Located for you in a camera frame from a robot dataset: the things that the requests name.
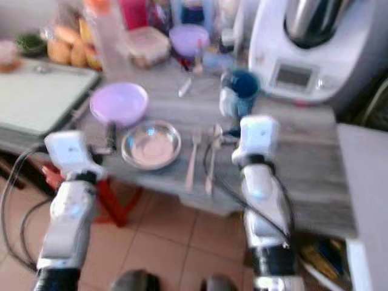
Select blue ceramic mug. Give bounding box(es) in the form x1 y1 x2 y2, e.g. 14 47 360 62
219 69 262 122

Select silver spoon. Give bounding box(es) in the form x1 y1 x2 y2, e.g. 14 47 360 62
204 124 224 196

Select purple plastic bowl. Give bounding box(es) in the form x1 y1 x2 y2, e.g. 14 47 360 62
89 82 150 127

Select stainless steel bowl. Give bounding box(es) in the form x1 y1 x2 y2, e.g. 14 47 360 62
121 119 183 171

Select silver fork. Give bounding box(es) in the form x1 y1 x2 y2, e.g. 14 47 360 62
184 130 204 192

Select red plastic stool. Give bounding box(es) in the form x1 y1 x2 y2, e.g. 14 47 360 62
41 162 144 229

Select small silver utensil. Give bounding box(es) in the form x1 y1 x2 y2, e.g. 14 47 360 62
178 75 195 98

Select small clear glass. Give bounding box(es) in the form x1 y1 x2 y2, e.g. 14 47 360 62
202 48 235 77

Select white rectangular tray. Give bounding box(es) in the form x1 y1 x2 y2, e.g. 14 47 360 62
0 58 101 138

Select clear plastic food container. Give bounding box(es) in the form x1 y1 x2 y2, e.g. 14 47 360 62
127 25 171 68

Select clear bottle with orange cap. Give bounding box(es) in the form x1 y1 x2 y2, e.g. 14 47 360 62
84 0 129 80

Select bag of bread rolls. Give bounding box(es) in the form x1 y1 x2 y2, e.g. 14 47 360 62
47 23 95 71

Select purple lidded container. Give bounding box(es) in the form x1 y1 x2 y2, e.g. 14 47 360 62
168 24 211 59

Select small green bowl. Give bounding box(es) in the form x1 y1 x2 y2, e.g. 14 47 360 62
15 33 49 59

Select red jar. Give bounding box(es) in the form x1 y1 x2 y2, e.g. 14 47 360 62
119 0 150 30

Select dark blue jar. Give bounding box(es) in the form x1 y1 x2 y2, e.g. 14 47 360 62
178 0 207 27

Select white kitchen cooking machine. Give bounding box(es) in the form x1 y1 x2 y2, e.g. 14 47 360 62
248 0 388 114

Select grey left robot foot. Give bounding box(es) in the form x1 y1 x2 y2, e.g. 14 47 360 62
112 269 162 291

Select grey robot foot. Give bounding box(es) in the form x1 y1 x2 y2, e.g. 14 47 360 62
199 275 238 291
112 269 162 291

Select white cabinet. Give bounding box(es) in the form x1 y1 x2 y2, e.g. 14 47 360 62
336 123 388 291

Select grey right robot foot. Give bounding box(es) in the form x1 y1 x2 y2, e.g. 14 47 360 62
199 275 238 291

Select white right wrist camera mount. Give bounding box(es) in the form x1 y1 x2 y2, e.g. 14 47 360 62
232 115 280 165

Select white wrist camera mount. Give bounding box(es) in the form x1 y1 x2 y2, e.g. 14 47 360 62
232 115 280 165
44 130 108 181

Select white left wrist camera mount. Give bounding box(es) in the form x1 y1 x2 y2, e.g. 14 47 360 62
44 130 108 181

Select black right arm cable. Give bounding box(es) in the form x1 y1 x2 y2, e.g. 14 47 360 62
209 135 296 244

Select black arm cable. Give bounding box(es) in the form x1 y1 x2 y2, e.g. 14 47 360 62
209 135 296 244
1 144 50 272

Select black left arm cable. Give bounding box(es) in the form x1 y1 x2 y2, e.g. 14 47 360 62
1 144 50 272

